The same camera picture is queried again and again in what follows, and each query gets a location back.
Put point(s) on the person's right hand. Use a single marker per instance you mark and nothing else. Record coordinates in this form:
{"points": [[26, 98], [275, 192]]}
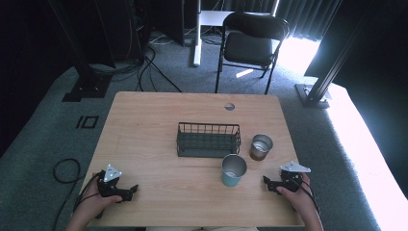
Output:
{"points": [[300, 200]]}

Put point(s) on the person's left hand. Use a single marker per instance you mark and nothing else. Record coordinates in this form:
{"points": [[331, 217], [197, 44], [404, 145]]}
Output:
{"points": [[91, 207]]}

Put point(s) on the brown metal cup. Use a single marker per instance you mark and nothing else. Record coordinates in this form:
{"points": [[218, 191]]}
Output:
{"points": [[256, 156]]}

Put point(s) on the black metal stand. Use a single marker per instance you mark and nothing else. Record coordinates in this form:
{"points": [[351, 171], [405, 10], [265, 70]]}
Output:
{"points": [[86, 84], [316, 93]]}

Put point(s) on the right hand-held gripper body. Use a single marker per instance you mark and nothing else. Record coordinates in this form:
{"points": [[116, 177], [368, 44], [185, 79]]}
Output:
{"points": [[290, 183]]}

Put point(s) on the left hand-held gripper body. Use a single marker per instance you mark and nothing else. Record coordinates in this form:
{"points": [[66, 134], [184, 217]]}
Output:
{"points": [[107, 189]]}

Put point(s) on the dark computer tower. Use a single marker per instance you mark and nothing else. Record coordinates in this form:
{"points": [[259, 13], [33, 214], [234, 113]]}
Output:
{"points": [[170, 22]]}

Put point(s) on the teal metal cup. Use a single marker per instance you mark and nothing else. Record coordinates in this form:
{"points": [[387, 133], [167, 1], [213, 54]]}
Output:
{"points": [[231, 181]]}

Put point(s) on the black folding chair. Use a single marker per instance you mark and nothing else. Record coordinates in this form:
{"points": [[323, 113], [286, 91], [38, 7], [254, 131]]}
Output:
{"points": [[248, 48]]}

